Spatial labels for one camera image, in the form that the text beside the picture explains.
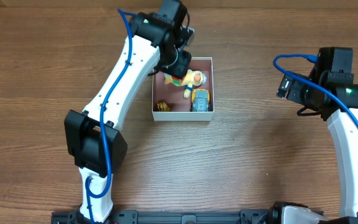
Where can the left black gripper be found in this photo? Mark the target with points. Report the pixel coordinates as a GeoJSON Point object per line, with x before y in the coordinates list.
{"type": "Point", "coordinates": [179, 66]}

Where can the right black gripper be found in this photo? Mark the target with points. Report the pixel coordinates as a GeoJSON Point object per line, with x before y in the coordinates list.
{"type": "Point", "coordinates": [295, 91]}

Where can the colourful puzzle cube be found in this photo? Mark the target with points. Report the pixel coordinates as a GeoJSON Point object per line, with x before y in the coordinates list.
{"type": "Point", "coordinates": [176, 81]}

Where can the cream plush pig toy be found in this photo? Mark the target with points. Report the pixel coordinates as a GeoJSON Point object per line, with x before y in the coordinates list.
{"type": "Point", "coordinates": [193, 78]}

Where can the yellow grey toy truck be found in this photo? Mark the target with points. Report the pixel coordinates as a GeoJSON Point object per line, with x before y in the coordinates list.
{"type": "Point", "coordinates": [200, 99]}

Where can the golden round wheel toy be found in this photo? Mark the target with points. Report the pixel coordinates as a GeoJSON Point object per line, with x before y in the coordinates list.
{"type": "Point", "coordinates": [162, 107]}

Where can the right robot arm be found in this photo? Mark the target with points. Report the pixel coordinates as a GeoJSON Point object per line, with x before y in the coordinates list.
{"type": "Point", "coordinates": [329, 91]}

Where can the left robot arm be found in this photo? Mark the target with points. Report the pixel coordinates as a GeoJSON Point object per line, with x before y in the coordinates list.
{"type": "Point", "coordinates": [155, 43]}

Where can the white box with pink interior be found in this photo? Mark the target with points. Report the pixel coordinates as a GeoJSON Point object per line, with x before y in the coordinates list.
{"type": "Point", "coordinates": [173, 95]}

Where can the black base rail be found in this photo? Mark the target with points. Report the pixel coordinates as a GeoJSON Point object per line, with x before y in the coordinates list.
{"type": "Point", "coordinates": [244, 216]}

